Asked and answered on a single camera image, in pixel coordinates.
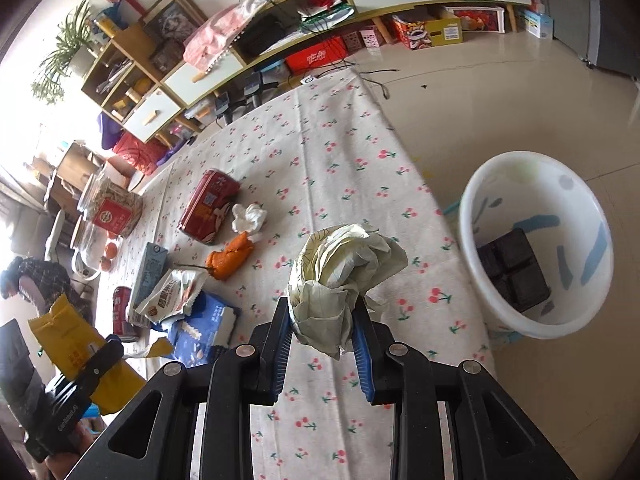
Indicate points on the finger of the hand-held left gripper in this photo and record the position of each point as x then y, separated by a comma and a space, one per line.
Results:
105, 357

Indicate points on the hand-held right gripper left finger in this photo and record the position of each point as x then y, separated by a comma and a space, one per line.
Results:
277, 360

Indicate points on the red cartoon can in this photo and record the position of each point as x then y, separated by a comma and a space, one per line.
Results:
121, 310

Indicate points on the pale green paper wrapper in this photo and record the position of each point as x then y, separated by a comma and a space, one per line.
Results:
340, 260

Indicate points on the black box appliance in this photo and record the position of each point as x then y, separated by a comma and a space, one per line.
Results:
262, 35

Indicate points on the red tin box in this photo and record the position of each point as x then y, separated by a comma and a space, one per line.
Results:
207, 205

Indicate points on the framed picture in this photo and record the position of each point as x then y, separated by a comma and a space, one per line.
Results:
172, 17

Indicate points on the green potted plant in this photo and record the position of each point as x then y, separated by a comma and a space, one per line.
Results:
62, 55

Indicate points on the wooden cabinet with white drawers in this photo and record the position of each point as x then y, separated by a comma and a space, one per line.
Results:
200, 75

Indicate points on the blue and white box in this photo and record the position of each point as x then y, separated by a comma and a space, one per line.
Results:
536, 24

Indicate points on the pink patterned box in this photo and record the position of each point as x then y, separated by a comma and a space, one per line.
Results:
362, 39

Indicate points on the white snack packet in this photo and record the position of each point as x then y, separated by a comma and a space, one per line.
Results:
170, 295

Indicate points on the crumpled white tissue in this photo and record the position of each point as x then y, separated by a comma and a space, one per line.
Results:
249, 216

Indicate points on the printed cardboard box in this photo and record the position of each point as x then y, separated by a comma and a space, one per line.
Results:
430, 30

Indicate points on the person's left hand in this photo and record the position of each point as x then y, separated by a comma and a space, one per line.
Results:
62, 467

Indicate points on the pink cloth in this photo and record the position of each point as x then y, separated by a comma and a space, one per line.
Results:
215, 35

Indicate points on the glass jar with red label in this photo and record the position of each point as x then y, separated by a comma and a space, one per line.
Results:
112, 207

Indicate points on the cherry print tablecloth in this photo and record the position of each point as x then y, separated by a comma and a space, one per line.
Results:
325, 160

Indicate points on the red bag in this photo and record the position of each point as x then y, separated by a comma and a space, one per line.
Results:
140, 152

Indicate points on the blue biscuit box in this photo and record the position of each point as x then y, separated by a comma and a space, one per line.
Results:
205, 325

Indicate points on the grey refrigerator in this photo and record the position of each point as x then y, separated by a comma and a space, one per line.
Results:
600, 20

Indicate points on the red cardboard box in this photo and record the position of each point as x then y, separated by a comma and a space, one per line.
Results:
315, 55

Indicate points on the red and white crate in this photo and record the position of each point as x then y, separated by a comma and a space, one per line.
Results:
475, 19

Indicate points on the grey milk carton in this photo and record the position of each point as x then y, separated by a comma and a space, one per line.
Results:
147, 270

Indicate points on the purple bag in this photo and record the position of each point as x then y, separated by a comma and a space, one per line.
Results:
109, 130

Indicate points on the glass jar with oranges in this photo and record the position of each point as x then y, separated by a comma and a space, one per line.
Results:
97, 247

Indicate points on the orange peel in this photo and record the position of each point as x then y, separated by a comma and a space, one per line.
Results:
227, 260

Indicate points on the yellow snack packet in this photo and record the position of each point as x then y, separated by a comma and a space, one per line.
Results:
60, 335

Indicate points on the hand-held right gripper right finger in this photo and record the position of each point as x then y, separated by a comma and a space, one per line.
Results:
362, 370

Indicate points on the white plastic basin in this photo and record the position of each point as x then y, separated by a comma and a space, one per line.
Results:
575, 240

